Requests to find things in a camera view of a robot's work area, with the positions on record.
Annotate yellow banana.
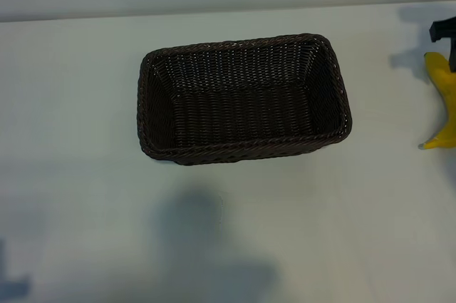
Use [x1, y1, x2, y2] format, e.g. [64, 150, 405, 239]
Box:
[418, 51, 456, 151]

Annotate dark brown wicker basket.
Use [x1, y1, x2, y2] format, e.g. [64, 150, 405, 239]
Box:
[136, 33, 353, 168]

